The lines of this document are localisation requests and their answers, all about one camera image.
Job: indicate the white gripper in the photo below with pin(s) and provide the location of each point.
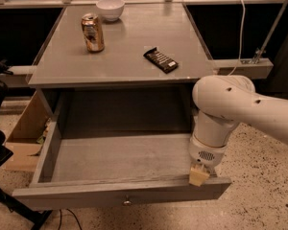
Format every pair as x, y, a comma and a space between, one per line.
204, 154

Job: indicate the grey top drawer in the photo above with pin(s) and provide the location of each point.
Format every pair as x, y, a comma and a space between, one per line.
117, 148

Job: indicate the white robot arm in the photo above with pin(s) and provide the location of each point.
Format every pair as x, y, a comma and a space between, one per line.
223, 103

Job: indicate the grey drawer cabinet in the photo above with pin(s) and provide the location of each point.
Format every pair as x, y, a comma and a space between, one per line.
118, 48

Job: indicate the open cardboard box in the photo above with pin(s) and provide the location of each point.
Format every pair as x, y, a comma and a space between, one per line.
27, 136

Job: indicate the dark chocolate bar wrapper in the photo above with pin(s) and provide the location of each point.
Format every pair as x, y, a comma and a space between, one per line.
162, 62

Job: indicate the crushed gold soda can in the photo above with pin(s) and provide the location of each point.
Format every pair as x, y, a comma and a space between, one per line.
93, 32

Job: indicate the white ceramic bowl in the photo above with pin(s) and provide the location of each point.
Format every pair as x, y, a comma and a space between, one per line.
110, 10

